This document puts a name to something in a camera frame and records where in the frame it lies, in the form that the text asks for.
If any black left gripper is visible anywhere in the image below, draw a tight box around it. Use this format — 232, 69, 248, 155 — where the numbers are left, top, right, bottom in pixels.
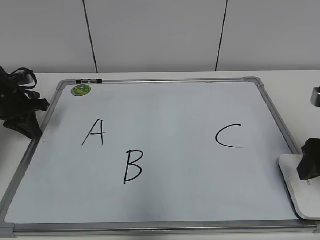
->
0, 91, 50, 140

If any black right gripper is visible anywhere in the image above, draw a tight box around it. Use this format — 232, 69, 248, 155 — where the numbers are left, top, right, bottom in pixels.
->
297, 138, 320, 180

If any white whiteboard eraser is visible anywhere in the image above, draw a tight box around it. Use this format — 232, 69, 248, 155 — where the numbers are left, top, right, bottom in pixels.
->
278, 154, 320, 221

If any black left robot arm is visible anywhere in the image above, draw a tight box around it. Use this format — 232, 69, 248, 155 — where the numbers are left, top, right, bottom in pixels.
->
0, 67, 50, 140

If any round green magnet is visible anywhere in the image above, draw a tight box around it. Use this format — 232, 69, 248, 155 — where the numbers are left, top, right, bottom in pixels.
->
71, 84, 91, 97

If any white whiteboard with grey frame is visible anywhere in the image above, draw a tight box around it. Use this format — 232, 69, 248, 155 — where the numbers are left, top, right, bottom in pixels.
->
0, 77, 320, 238

